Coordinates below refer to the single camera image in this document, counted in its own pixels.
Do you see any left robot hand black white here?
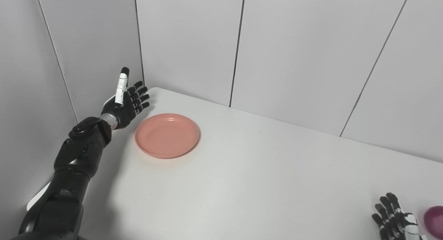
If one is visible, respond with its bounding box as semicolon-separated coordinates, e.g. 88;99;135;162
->
101;67;150;130

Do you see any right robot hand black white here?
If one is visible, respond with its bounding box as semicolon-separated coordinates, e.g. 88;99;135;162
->
372;192;428;240

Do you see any red onion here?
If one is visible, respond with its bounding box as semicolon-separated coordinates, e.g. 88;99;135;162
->
424;205;443;238

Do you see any pink round plate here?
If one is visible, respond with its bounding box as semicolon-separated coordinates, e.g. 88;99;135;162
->
135;113;200;159

